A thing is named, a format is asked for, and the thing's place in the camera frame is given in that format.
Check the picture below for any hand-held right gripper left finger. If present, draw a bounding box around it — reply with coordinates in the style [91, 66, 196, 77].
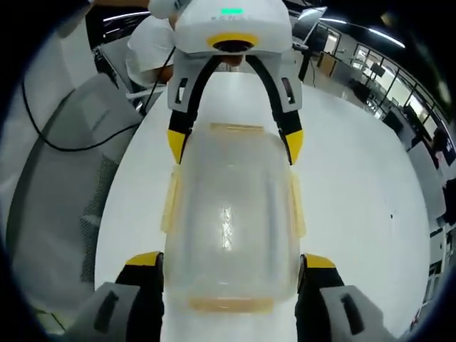
[83, 251, 165, 342]

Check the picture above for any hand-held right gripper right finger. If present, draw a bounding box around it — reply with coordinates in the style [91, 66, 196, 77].
[295, 252, 388, 342]

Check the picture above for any clear container with yellow clips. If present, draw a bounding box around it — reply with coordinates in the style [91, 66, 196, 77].
[160, 122, 308, 317]

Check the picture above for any clear plastic container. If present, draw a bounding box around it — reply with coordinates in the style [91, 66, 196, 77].
[164, 126, 302, 304]

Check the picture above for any black stand pole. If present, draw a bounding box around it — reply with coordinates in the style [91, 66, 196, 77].
[297, 44, 312, 81]

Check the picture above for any brown board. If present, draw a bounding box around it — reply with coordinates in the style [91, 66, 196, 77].
[318, 51, 338, 69]

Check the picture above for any person's torso white shirt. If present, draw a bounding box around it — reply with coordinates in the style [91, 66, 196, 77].
[125, 16, 177, 88]

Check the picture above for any grey tilted screen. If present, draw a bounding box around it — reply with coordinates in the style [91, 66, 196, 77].
[293, 6, 327, 48]

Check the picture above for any black cable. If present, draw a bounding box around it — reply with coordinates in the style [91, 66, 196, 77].
[21, 46, 177, 151]

